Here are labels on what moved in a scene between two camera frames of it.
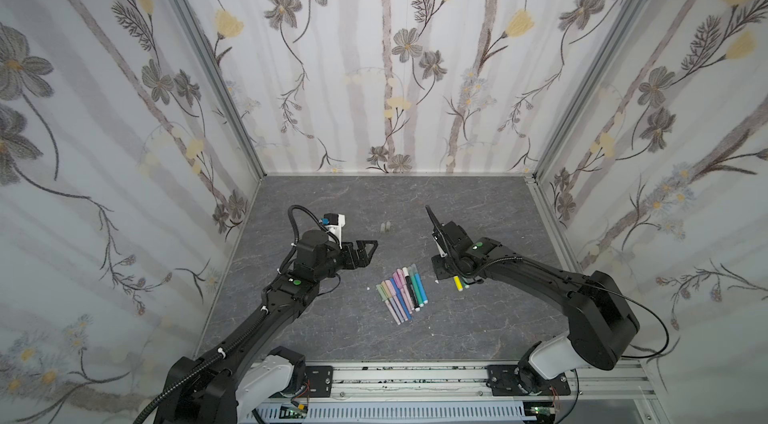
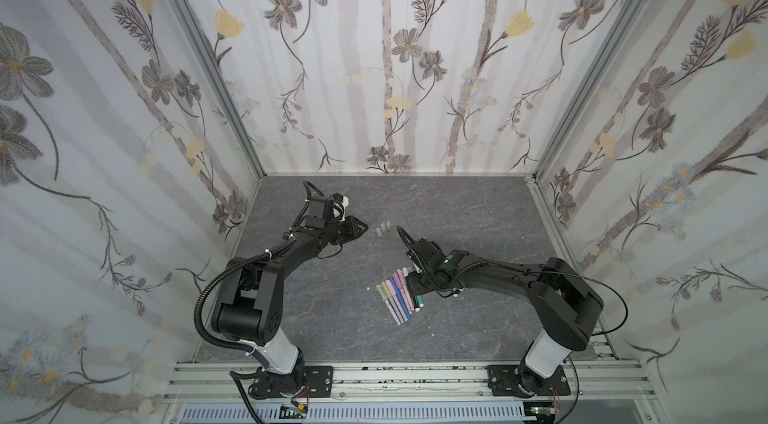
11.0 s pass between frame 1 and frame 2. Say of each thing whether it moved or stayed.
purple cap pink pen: stayed
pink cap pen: stayed
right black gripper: moved
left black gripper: moved
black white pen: stayed
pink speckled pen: stayed
